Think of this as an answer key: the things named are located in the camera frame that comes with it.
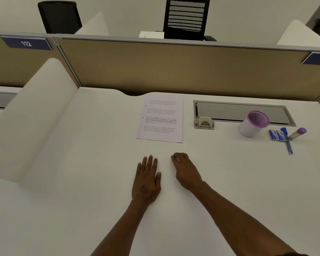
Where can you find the person's right hand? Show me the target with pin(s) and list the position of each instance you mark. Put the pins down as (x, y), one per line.
(186, 171)

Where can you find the blue pen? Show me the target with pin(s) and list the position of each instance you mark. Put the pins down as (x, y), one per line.
(286, 141)

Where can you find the purple capped glue stick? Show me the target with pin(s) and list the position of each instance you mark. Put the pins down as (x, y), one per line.
(297, 133)

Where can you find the black striped mesh office chair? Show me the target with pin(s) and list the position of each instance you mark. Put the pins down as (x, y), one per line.
(186, 13)

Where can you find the person's left hand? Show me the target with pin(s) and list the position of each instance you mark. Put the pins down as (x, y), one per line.
(146, 183)

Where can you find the person's black shirt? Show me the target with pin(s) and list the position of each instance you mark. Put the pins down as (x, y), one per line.
(300, 254)

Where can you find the blue white staple box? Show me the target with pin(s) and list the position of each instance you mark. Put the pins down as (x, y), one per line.
(280, 135)
(273, 135)

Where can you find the beige hole punch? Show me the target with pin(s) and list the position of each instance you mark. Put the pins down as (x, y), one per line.
(204, 122)

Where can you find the wide beige partition panel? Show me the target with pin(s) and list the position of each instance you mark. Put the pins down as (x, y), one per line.
(176, 69)

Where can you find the person's left forearm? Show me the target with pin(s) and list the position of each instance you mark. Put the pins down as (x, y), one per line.
(120, 229)

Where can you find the printed white paper sheets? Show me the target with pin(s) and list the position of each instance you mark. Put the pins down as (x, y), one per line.
(162, 119)

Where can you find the white cup with purple rim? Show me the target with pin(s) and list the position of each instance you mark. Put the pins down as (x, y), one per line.
(246, 130)

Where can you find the person's right forearm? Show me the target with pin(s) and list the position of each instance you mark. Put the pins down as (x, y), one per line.
(242, 221)

